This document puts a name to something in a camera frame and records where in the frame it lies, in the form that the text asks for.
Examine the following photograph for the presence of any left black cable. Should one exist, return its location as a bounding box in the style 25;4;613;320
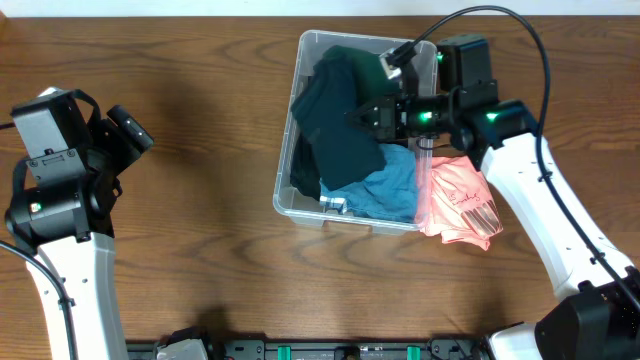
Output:
0;119;79;360

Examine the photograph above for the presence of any black garment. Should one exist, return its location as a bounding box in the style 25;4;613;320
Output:
290;135;321;201

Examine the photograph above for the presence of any coral pink folded shirt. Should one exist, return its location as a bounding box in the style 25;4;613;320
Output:
415;156;503;251

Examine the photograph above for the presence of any black mounting rail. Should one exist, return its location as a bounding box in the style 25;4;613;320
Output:
126;327;492;360

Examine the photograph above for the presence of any right black cable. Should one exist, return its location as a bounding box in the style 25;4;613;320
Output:
397;4;640;314

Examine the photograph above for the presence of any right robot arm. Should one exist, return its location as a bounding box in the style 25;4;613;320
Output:
348;35;639;359

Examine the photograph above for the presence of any clear plastic storage bin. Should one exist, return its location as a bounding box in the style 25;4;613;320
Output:
273;29;438;235

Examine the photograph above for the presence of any dark navy garment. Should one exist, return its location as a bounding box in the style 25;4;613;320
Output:
290;59;386;191

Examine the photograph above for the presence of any blue garment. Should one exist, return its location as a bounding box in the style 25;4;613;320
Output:
319;144;419;223

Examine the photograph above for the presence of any dark green garment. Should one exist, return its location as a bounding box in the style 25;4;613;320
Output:
323;45;400;104

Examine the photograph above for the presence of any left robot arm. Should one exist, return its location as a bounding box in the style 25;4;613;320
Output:
5;87;154;359

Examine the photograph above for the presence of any black cable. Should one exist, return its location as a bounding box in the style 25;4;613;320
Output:
397;4;640;314
0;119;79;360

